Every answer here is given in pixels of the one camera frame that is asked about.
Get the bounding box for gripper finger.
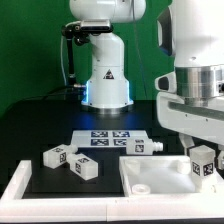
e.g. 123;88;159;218
179;134;195;155
216;145;224;170

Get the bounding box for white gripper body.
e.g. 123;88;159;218
155;72;224;145

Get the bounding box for white square tabletop part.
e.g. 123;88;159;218
119;156;224;197

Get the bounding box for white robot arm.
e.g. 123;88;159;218
70;0;224;170

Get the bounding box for white marker sheet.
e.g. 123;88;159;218
71;130;147;148

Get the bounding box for white U-shaped fence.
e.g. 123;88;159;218
0;160;224;223

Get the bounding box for black cables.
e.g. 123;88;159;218
13;84;88;103

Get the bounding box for black camera on stand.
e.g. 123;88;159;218
61;20;113;85

